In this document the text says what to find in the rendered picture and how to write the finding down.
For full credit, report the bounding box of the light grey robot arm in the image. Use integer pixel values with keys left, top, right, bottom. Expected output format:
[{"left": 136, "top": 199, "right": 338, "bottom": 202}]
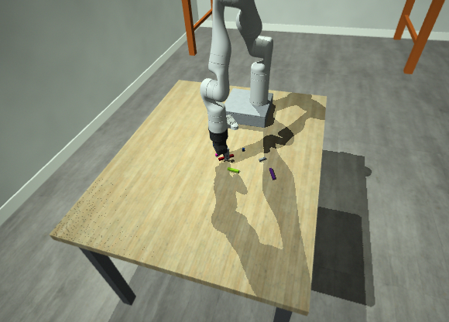
[{"left": 200, "top": 0, "right": 273, "bottom": 122}]

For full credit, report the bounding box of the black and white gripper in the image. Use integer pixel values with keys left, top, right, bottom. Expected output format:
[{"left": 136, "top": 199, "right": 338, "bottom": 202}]
[{"left": 208, "top": 115, "right": 238, "bottom": 160}]

